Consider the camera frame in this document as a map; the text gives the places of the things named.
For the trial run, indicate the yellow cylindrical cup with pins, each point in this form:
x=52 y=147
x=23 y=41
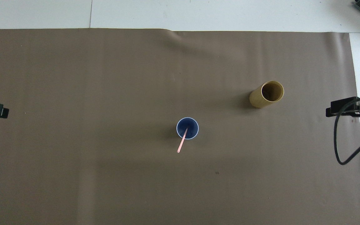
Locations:
x=256 y=99

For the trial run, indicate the blue cup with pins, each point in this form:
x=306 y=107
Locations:
x=192 y=125

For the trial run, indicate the pink chopstick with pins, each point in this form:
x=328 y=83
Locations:
x=182 y=144

